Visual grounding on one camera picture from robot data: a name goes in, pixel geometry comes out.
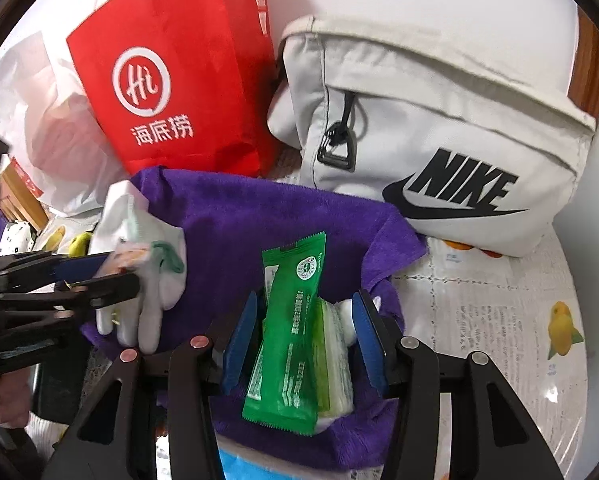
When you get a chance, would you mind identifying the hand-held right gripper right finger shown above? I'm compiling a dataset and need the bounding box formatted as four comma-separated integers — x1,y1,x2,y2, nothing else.
352,290,565,480

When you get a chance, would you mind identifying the red shopping bag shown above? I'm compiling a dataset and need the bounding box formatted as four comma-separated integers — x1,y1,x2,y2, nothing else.
65,0,280,178

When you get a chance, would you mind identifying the blue tissue pack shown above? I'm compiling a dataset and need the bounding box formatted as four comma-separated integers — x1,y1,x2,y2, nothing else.
216,447,290,480

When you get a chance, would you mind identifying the light green wipes pack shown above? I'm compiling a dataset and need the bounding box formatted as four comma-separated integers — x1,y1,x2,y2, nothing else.
314,297,383,433

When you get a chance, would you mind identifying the fruit printed bedsheet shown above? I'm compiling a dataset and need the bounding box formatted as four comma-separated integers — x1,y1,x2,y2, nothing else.
29,150,599,480

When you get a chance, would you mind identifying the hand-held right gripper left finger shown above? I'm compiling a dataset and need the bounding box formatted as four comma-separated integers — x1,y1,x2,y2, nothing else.
42,290,260,480

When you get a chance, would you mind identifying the wooden bed frame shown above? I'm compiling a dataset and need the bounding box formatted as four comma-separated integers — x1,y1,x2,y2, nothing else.
567,10,599,121

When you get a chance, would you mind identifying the person's left hand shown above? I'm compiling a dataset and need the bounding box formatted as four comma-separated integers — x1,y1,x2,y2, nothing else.
0,375,35,431

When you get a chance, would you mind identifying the purple towel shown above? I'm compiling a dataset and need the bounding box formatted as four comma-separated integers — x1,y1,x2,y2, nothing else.
79,166,430,471

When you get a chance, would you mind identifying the white dotted pillow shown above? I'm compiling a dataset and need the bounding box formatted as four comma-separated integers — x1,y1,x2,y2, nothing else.
0,220,35,261

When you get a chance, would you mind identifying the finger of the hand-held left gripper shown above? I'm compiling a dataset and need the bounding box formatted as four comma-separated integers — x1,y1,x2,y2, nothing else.
0,252,117,286
0,274,141,321

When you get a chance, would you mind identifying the wooden headboard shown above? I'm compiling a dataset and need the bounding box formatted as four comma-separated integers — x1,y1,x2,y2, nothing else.
0,157,50,228

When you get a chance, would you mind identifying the cream backpack black logo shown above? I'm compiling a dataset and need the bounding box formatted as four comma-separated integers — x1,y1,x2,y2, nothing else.
266,15,597,258

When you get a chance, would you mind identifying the white plastic bag orange label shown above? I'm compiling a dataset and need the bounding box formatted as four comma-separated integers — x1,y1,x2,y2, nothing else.
0,30,130,216

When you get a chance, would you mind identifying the white printed glove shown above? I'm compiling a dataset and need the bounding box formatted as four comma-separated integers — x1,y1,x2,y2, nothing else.
88,180,187,353

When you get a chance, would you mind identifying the dark green packet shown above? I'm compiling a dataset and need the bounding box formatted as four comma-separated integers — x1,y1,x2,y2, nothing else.
242,231,327,436

